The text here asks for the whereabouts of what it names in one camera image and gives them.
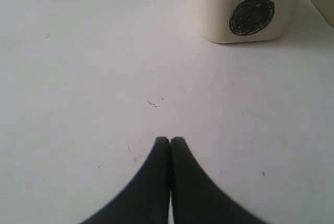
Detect cream bin with circle mark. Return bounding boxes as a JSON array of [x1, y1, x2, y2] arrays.
[[187, 0, 299, 44]]

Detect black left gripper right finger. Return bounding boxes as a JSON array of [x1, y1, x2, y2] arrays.
[[170, 137, 264, 223]]

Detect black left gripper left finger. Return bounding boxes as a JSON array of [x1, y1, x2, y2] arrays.
[[83, 137, 171, 223]]

